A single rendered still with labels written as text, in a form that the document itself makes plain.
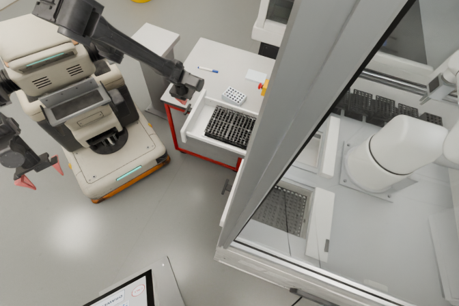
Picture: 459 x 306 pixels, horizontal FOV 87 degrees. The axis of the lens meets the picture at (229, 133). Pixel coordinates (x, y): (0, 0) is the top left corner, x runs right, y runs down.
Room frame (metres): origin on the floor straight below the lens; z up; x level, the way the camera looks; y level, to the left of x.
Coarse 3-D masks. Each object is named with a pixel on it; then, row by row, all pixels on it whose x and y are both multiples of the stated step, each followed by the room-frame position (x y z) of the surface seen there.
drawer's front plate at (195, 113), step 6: (204, 90) 0.84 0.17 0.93; (204, 96) 0.82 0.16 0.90; (198, 102) 0.75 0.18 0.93; (204, 102) 0.82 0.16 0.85; (198, 108) 0.74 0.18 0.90; (192, 114) 0.67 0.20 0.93; (198, 114) 0.73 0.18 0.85; (186, 120) 0.63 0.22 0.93; (192, 120) 0.66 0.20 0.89; (186, 126) 0.60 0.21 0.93; (192, 126) 0.65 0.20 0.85; (180, 132) 0.57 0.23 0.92
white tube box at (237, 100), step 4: (228, 88) 0.99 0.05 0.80; (232, 88) 1.00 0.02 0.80; (228, 92) 0.96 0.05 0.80; (232, 92) 0.96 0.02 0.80; (236, 92) 0.97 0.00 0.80; (240, 92) 0.97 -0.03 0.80; (224, 96) 0.93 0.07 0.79; (228, 96) 0.93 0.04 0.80; (232, 96) 0.93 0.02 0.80; (236, 96) 0.94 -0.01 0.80; (240, 96) 0.94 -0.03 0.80; (244, 96) 0.95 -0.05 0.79; (228, 100) 0.91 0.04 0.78; (232, 100) 0.90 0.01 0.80; (236, 100) 0.91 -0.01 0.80; (240, 100) 0.91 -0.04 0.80; (244, 100) 0.94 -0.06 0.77; (232, 104) 0.90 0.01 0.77; (236, 104) 0.89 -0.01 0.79; (240, 104) 0.90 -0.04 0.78
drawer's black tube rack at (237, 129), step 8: (224, 112) 0.74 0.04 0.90; (232, 112) 0.74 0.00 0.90; (216, 120) 0.68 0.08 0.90; (224, 120) 0.68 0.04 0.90; (232, 120) 0.69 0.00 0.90; (240, 120) 0.70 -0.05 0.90; (248, 120) 0.71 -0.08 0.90; (216, 128) 0.65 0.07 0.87; (224, 128) 0.64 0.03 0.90; (232, 128) 0.65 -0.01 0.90; (240, 128) 0.65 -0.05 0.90; (248, 128) 0.68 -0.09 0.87; (208, 136) 0.60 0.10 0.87; (216, 136) 0.60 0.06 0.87; (224, 136) 0.59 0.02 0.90; (232, 136) 0.60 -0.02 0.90; (240, 136) 0.61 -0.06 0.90; (248, 136) 0.62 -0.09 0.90; (232, 144) 0.57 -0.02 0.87; (240, 144) 0.56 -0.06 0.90
